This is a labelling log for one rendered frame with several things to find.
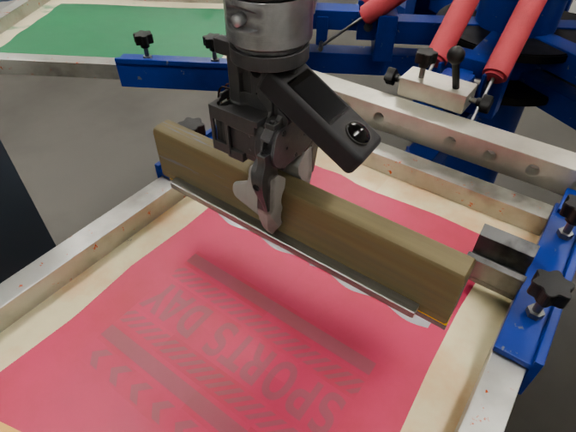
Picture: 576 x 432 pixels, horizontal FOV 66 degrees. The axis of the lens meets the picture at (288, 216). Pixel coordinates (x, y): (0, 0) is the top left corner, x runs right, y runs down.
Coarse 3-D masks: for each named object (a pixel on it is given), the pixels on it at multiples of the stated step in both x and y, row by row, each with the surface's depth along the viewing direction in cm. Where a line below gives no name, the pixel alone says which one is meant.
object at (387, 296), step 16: (192, 192) 57; (224, 208) 55; (240, 224) 54; (256, 224) 53; (272, 240) 52; (288, 240) 51; (304, 256) 50; (320, 256) 49; (336, 272) 48; (352, 272) 48; (368, 288) 46; (384, 288) 46; (400, 304) 45; (416, 304) 45
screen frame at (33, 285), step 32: (384, 160) 78; (416, 160) 77; (160, 192) 71; (448, 192) 74; (480, 192) 71; (512, 192) 71; (96, 224) 66; (128, 224) 67; (512, 224) 70; (544, 224) 67; (64, 256) 61; (96, 256) 64; (0, 288) 57; (32, 288) 57; (0, 320) 56; (480, 384) 48; (512, 384) 48; (480, 416) 45
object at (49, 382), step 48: (336, 192) 76; (192, 240) 68; (240, 240) 68; (144, 288) 61; (288, 288) 61; (48, 336) 56; (96, 336) 56; (0, 384) 51; (48, 384) 51; (96, 384) 51
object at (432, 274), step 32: (160, 128) 56; (160, 160) 59; (192, 160) 55; (224, 160) 51; (224, 192) 55; (288, 192) 47; (320, 192) 47; (288, 224) 50; (320, 224) 47; (352, 224) 44; (384, 224) 44; (352, 256) 47; (384, 256) 44; (416, 256) 41; (448, 256) 41; (416, 288) 44; (448, 288) 41
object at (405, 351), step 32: (416, 224) 71; (448, 224) 71; (320, 288) 61; (320, 320) 58; (352, 320) 58; (384, 320) 58; (384, 352) 54; (416, 352) 54; (384, 384) 51; (416, 384) 51; (352, 416) 49; (384, 416) 49
